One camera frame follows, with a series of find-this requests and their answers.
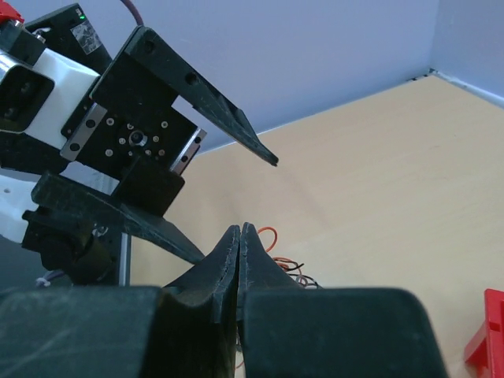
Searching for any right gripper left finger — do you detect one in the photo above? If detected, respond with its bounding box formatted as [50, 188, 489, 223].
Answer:
[165, 225, 240, 377]

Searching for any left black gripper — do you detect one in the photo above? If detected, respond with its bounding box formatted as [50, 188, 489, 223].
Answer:
[31, 26, 279, 264]

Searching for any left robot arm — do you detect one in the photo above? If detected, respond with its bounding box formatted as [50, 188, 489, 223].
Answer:
[1, 2, 278, 287]

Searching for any thin wire bundle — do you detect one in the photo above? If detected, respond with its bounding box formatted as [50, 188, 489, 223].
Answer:
[255, 225, 321, 290]

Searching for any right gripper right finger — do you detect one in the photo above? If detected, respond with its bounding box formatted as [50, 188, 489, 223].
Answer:
[238, 223, 323, 377]

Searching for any red plastic bin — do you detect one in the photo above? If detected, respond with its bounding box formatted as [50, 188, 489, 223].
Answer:
[464, 289, 504, 378]

